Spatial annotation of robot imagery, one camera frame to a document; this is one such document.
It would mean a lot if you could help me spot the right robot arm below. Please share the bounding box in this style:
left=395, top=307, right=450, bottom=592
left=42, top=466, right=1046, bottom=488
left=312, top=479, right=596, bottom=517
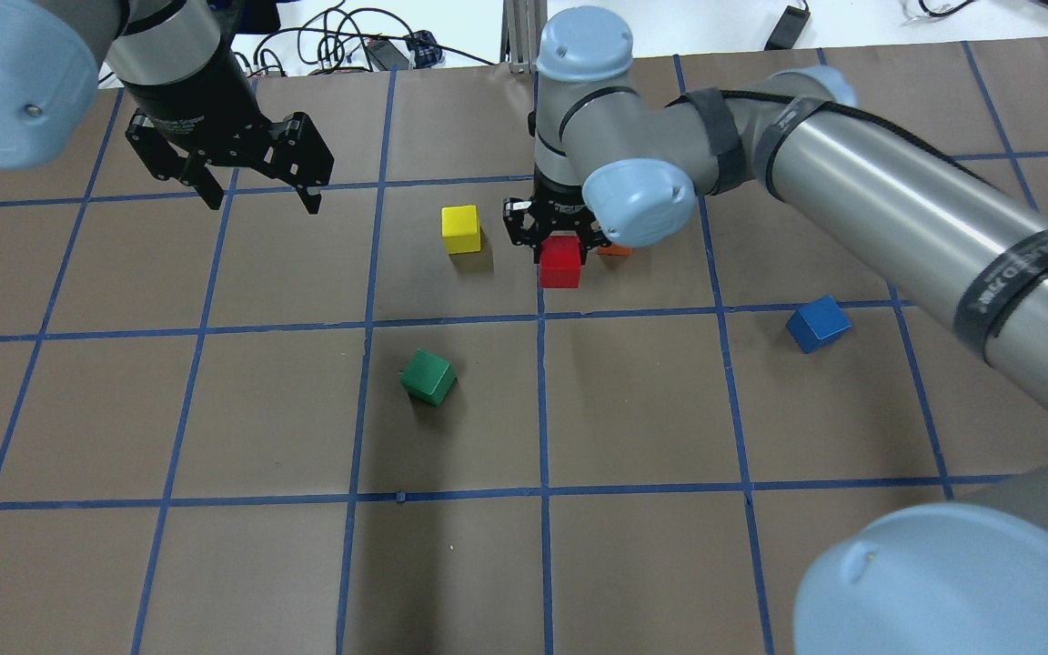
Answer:
left=527, top=5, right=1048, bottom=654

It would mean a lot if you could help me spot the orange wooden block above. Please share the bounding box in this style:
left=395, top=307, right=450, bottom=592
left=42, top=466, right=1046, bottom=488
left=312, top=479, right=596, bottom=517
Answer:
left=596, top=244, right=635, bottom=257

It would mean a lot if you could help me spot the yellow wooden block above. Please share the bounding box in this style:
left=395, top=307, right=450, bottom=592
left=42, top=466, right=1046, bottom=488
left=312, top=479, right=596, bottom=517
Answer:
left=440, top=205, right=483, bottom=256

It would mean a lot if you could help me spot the blue wooden block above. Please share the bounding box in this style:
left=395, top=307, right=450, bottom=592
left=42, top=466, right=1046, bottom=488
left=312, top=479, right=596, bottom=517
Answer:
left=785, top=294, right=853, bottom=354

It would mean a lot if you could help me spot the green wooden block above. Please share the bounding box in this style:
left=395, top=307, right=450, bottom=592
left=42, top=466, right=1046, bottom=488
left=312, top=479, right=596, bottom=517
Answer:
left=399, top=349, right=458, bottom=407

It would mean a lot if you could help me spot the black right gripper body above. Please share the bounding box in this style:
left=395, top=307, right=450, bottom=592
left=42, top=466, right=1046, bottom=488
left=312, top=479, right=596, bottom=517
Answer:
left=502, top=178, right=614, bottom=248

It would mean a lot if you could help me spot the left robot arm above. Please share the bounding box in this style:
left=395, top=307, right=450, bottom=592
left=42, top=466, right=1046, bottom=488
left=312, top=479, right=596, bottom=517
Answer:
left=0, top=1, right=334, bottom=213

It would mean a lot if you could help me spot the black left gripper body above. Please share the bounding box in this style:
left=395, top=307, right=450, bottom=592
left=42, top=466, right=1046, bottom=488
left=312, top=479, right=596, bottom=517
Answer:
left=119, top=40, right=336, bottom=190

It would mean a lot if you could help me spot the black power adapter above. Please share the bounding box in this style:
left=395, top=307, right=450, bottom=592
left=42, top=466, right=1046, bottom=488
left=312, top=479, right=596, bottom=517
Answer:
left=363, top=30, right=445, bottom=71

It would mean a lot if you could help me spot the black power brick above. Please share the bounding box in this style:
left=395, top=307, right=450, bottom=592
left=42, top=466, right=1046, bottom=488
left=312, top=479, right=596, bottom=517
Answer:
left=762, top=3, right=811, bottom=51

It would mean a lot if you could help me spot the red wooden block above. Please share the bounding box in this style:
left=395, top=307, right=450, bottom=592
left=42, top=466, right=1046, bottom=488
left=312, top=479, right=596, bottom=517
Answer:
left=538, top=235, right=583, bottom=289

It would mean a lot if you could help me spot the black cable bundle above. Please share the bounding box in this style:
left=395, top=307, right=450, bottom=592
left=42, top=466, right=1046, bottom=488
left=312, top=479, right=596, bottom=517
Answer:
left=233, top=4, right=498, bottom=83

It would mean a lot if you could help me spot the aluminium frame post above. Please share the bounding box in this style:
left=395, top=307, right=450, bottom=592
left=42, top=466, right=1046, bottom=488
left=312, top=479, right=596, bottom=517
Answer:
left=499, top=0, right=549, bottom=75

